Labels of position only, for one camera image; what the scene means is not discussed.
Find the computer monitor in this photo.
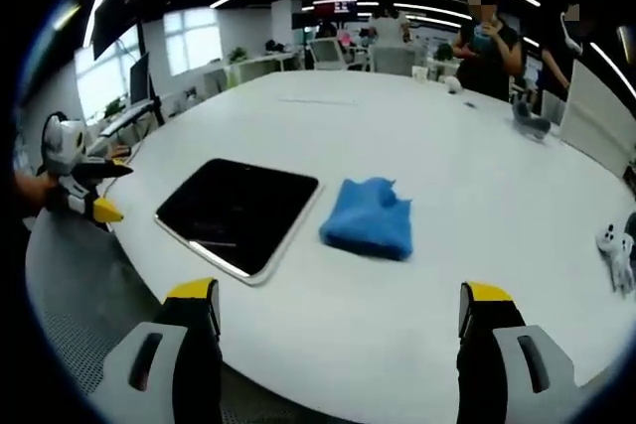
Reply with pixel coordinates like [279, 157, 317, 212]
[128, 52, 151, 108]

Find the red wall screen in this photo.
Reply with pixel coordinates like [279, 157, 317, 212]
[312, 0, 359, 17]

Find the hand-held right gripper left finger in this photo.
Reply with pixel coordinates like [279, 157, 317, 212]
[96, 277, 224, 424]

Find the black tablet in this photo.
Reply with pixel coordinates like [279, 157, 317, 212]
[153, 158, 325, 287]

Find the grey plush toy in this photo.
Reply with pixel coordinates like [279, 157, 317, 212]
[512, 99, 552, 139]

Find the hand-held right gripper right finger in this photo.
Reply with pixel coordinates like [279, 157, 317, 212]
[455, 281, 597, 424]

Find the blue cleaning cloth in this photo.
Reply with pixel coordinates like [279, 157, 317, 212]
[318, 176, 414, 262]

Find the white chair back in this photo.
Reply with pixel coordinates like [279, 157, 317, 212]
[558, 59, 636, 180]

